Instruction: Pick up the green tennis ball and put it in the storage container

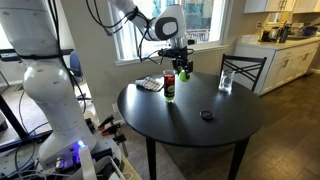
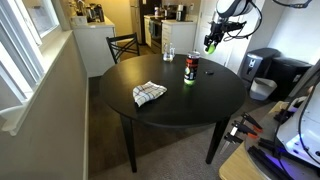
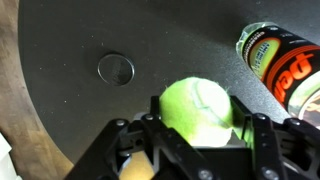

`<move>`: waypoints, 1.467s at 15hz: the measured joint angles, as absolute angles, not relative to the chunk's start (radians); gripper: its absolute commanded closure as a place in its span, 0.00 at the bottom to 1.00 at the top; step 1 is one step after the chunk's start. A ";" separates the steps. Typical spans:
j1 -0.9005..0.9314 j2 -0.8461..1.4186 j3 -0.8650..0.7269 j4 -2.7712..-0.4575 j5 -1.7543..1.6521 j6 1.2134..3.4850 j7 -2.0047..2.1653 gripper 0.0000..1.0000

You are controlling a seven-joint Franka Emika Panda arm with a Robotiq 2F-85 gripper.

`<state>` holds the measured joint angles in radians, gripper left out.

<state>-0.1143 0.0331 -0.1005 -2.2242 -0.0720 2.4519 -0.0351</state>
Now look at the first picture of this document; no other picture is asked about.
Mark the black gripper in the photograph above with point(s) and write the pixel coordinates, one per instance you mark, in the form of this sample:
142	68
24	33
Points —
181	56

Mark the green tennis ball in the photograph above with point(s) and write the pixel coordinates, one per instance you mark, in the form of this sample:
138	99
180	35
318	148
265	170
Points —
184	76

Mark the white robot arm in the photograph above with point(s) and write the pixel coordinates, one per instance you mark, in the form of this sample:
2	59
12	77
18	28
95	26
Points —
50	83

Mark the robot base platform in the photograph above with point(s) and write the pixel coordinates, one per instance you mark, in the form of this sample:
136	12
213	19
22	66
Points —
30	166

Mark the clear tennis ball can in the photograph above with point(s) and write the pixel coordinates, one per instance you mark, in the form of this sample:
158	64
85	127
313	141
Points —
169	86

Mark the checkered white cloth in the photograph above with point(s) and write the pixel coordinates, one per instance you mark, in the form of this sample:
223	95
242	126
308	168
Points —
150	84

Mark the clear drinking glass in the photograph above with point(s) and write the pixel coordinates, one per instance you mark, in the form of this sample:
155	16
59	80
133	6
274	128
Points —
226	81

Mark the white framed window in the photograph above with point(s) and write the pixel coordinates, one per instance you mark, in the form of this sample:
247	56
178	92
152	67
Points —
200	23

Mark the black round lid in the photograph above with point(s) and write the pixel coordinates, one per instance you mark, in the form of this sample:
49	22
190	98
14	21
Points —
207	115

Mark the black wooden chair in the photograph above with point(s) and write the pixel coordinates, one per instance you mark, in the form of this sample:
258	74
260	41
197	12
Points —
245	70

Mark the black table leg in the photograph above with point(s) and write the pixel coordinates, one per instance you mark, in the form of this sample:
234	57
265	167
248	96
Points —
151	160
238	160

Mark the black coffee maker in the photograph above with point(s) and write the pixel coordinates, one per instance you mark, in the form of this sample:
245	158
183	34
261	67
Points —
275	33

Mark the white kitchen counter cabinets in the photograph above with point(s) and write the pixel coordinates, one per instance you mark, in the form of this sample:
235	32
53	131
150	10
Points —
283	63

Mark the blue office chair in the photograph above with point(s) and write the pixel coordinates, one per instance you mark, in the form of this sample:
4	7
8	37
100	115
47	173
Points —
76	70

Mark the white plastic bin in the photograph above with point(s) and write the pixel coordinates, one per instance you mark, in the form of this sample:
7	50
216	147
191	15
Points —
100	166

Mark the blue bowl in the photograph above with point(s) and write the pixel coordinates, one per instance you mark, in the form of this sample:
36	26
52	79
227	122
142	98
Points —
310	30

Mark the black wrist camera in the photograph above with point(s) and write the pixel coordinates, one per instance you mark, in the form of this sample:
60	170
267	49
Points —
165	52

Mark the white wall outlet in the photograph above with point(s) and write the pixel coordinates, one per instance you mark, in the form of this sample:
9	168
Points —
115	108

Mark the white wall cabinets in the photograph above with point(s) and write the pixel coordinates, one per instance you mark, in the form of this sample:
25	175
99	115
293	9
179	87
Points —
283	5

